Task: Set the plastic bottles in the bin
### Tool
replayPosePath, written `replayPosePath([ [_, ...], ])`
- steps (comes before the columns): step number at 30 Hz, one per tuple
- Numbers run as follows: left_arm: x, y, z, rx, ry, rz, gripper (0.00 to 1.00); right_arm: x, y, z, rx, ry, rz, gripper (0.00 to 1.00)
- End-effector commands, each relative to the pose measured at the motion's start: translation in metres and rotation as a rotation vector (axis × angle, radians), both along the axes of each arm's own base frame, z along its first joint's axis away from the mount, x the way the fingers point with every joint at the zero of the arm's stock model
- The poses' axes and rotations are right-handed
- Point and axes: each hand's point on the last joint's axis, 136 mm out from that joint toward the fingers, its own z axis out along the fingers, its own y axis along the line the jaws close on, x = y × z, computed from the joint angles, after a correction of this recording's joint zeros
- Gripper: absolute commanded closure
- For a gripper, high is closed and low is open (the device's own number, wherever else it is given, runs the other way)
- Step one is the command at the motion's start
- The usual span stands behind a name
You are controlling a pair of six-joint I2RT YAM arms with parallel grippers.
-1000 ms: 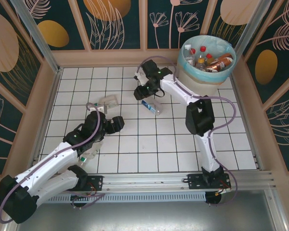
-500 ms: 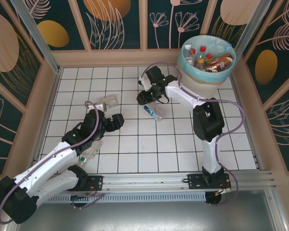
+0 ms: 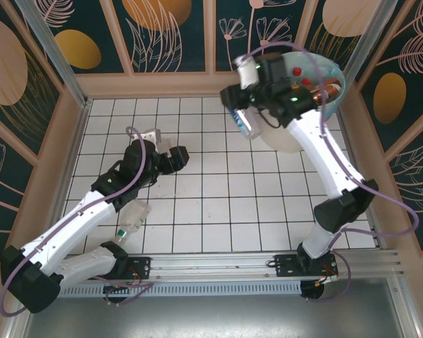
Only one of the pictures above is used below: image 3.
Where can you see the clear bottle blue label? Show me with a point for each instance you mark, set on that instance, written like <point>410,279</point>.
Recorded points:
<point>248,126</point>

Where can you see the clear bottle red star label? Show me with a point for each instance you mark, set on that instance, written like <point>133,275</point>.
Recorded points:
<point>297,71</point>

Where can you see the red bottle cap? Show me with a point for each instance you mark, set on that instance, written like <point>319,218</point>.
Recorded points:
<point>306,82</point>

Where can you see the brown chocolate drink bottle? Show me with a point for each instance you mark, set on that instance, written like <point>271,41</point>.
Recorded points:
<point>329,89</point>

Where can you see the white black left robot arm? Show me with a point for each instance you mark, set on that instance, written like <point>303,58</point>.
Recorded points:
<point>74,225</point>

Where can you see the white ribbed waste bin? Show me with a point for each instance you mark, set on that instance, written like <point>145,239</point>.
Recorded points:
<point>278,139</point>

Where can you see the small controller board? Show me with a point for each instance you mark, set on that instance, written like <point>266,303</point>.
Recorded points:
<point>120,287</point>

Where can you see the steel sheet panel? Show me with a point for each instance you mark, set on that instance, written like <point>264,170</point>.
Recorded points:
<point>215,317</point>

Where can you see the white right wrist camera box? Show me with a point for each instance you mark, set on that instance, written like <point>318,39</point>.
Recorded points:
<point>246,74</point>

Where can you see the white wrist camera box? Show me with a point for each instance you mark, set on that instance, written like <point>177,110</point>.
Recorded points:
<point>246,74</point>
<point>151,137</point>

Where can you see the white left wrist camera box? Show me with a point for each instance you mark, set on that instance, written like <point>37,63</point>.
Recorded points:
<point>151,137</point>

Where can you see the aluminium side rail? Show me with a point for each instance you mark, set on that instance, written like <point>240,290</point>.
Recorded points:
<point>73,169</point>
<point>373,239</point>

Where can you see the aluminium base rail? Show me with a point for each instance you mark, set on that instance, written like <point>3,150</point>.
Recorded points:
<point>215,264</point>

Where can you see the aluminium frame post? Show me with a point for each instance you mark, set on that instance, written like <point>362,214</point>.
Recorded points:
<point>373,24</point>
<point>56,56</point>

